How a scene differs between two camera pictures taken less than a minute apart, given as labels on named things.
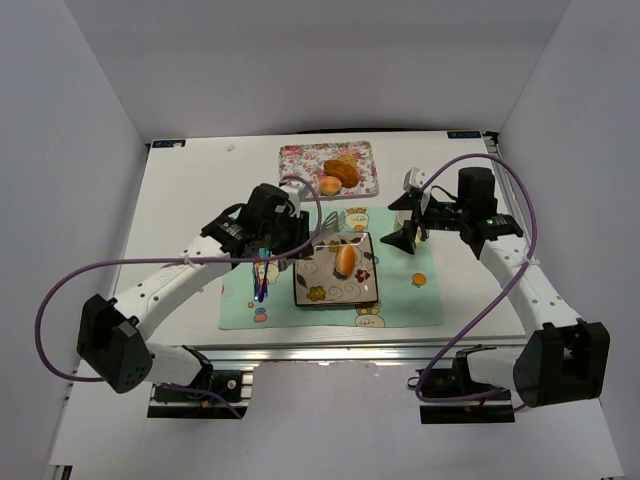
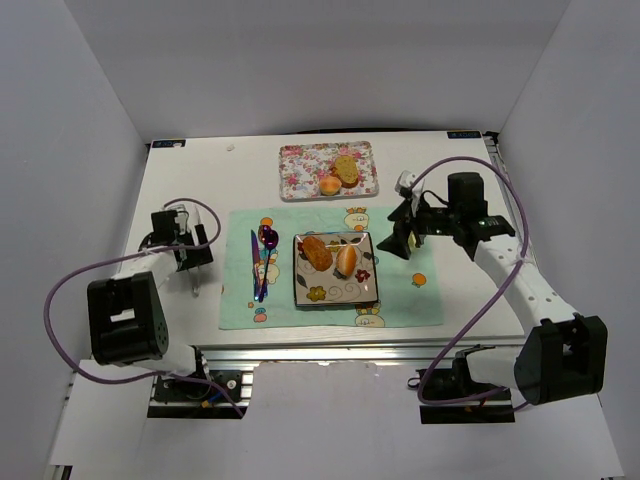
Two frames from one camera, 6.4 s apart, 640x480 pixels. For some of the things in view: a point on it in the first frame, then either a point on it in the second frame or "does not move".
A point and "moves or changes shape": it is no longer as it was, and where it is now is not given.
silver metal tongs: x=332 y=224 moves or changes shape
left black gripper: x=298 y=240 -> x=201 y=245
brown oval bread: x=347 y=175 -> x=318 y=254
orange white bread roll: x=345 y=259 does not move
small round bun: x=330 y=185 does not move
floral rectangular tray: x=307 y=161 does not move
